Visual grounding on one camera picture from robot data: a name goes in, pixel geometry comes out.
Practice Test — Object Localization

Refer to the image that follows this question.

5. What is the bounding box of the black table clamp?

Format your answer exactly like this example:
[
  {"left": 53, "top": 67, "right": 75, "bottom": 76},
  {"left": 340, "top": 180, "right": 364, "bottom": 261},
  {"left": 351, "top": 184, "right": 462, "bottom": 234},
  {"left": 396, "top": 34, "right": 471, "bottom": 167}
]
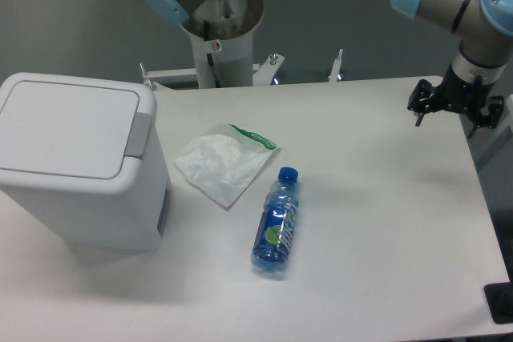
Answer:
[{"left": 484, "top": 282, "right": 512, "bottom": 324}]

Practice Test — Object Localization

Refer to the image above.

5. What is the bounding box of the white metal support frame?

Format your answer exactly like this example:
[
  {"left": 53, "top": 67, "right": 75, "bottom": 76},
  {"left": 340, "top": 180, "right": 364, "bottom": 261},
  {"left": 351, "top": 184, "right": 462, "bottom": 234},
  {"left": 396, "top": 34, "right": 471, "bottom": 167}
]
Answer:
[{"left": 139, "top": 48, "right": 345, "bottom": 91}]

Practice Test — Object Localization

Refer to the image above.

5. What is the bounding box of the silver robot base column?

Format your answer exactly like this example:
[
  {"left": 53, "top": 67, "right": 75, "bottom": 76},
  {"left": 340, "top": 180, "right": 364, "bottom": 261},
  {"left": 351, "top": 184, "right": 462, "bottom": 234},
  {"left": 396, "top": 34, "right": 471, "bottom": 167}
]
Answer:
[{"left": 145, "top": 0, "right": 264, "bottom": 88}]

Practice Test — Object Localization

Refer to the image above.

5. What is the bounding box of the white crumpled plastic bag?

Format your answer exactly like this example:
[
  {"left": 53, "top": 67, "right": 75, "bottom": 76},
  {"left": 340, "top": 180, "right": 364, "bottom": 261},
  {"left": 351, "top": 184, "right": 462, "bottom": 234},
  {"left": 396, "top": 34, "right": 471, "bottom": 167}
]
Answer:
[{"left": 175, "top": 123, "right": 280, "bottom": 209}]

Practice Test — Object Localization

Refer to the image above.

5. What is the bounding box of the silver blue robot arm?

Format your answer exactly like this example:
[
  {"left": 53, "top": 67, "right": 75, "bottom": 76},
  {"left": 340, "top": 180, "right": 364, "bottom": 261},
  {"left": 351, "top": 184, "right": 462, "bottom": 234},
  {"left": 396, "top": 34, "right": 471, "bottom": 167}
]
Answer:
[{"left": 390, "top": 0, "right": 512, "bottom": 131}]

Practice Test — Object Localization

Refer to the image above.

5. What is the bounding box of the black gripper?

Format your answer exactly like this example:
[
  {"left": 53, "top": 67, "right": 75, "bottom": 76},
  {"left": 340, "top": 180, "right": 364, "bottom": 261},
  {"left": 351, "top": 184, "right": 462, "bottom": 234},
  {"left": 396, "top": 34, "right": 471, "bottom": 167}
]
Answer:
[{"left": 407, "top": 66, "right": 504, "bottom": 139}]

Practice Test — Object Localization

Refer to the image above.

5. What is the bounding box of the white plastic trash can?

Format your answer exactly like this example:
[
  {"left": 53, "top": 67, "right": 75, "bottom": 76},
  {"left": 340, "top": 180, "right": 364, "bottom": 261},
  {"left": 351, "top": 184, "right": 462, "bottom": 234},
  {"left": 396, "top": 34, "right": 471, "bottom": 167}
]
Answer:
[{"left": 1, "top": 73, "right": 171, "bottom": 251}]

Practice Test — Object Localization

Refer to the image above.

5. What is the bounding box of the white trash can lid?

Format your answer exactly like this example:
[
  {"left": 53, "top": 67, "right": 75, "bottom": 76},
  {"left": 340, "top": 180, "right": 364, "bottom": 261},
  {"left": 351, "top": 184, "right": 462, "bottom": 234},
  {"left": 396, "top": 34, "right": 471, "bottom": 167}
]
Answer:
[{"left": 1, "top": 78, "right": 156, "bottom": 179}]

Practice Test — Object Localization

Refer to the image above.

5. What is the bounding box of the blue plastic drink bottle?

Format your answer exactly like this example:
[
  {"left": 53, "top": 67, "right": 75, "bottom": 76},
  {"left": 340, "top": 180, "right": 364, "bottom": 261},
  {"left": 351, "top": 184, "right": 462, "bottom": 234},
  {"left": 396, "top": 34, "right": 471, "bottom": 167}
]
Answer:
[{"left": 250, "top": 167, "right": 299, "bottom": 280}]

